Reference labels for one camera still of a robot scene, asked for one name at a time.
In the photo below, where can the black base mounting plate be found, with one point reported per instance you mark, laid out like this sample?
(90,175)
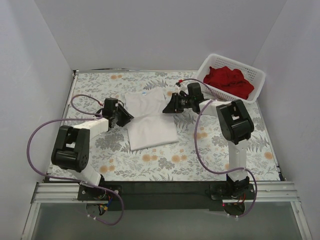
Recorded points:
(165,195)

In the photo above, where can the aluminium frame rail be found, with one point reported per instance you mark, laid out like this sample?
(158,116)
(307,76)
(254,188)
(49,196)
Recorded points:
(267,191)

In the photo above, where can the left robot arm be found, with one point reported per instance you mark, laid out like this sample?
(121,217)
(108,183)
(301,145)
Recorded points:
(71,151)

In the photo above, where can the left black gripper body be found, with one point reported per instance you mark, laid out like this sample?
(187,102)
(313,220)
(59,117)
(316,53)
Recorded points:
(120,114)

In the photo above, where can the white t shirt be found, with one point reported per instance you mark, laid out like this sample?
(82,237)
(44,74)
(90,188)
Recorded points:
(150,127)

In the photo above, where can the white plastic laundry basket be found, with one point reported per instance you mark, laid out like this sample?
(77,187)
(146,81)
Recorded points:
(253,75)

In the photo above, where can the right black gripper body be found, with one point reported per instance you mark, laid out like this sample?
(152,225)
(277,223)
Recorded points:
(176,103)

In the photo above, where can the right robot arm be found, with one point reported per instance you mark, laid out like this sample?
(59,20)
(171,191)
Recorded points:
(236,127)

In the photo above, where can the red t shirt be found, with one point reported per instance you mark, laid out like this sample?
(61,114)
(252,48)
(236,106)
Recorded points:
(229,81)

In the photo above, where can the floral patterned table mat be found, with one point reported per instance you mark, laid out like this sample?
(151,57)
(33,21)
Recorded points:
(110,152)

